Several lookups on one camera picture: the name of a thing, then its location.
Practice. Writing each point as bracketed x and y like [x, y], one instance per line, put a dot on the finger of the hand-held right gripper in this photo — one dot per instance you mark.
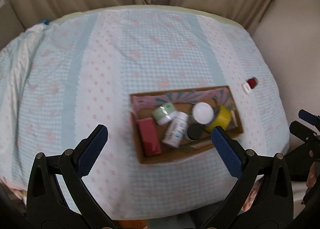
[308, 115]
[301, 128]

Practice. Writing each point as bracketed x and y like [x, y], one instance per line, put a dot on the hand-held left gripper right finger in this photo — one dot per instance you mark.
[226, 152]

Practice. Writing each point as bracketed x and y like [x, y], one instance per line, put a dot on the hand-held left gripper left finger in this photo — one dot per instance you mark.
[92, 151]

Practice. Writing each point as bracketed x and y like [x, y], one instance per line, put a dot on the black lid jar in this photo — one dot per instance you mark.
[195, 131]

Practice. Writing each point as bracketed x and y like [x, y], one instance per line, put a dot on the white lid jar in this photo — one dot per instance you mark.
[202, 112]

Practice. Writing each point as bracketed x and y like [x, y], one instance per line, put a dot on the white pill bottle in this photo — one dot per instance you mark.
[175, 130]

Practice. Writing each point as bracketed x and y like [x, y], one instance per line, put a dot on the cardboard box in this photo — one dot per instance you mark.
[150, 160]

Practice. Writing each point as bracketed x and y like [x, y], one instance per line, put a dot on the red rectangular box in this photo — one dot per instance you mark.
[150, 138]

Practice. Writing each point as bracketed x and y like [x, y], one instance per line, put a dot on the pale green jar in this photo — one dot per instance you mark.
[163, 113]

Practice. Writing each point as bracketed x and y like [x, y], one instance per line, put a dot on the person's right hand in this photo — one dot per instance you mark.
[313, 177]

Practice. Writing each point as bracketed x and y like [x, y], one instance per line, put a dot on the pink floral cloth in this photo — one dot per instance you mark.
[250, 197]

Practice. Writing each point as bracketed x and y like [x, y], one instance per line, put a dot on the small red white object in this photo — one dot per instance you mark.
[251, 84]

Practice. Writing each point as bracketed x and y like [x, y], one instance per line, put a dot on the blue checked printed blanket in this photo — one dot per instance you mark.
[100, 68]

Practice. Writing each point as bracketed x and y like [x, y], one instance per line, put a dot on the orange object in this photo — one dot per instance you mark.
[132, 224]

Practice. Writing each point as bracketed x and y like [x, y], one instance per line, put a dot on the white crumpled quilt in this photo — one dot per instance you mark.
[22, 46]

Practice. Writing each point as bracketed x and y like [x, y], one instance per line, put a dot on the pale green mattress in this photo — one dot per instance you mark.
[217, 16]

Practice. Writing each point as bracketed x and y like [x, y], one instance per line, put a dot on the small blue cloth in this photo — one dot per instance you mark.
[46, 21]

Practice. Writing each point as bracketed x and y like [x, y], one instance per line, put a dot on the grey headboard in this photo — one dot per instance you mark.
[10, 21]

